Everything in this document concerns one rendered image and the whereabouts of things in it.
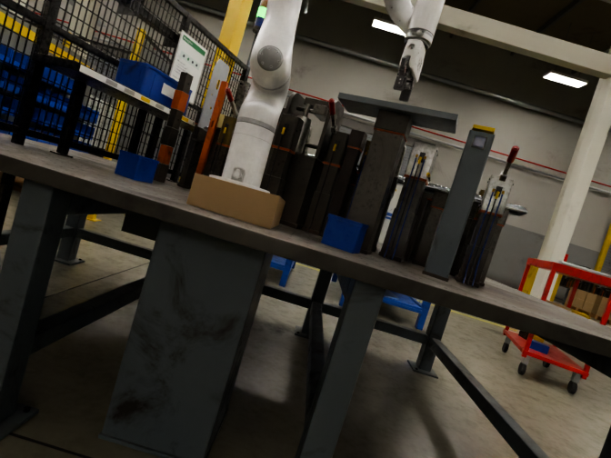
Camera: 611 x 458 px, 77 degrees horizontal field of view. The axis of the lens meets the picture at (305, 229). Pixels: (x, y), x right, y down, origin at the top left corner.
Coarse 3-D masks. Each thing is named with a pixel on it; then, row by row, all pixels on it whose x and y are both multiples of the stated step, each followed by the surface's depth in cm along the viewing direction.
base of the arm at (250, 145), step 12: (240, 132) 112; (252, 132) 112; (264, 132) 113; (240, 144) 112; (252, 144) 112; (264, 144) 114; (228, 156) 114; (240, 156) 112; (252, 156) 112; (264, 156) 115; (228, 168) 113; (240, 168) 112; (252, 168) 113; (264, 168) 117; (228, 180) 109; (240, 180) 112; (252, 180) 113
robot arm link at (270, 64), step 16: (272, 0) 113; (288, 0) 112; (272, 16) 112; (288, 16) 112; (272, 32) 109; (288, 32) 111; (256, 48) 107; (272, 48) 107; (288, 48) 109; (256, 64) 107; (272, 64) 106; (288, 64) 109; (256, 80) 112; (272, 80) 109
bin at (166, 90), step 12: (120, 60) 162; (132, 60) 160; (120, 72) 162; (132, 72) 160; (144, 72) 158; (156, 72) 162; (132, 84) 160; (144, 84) 158; (156, 84) 164; (168, 84) 170; (156, 96) 166; (168, 96) 172
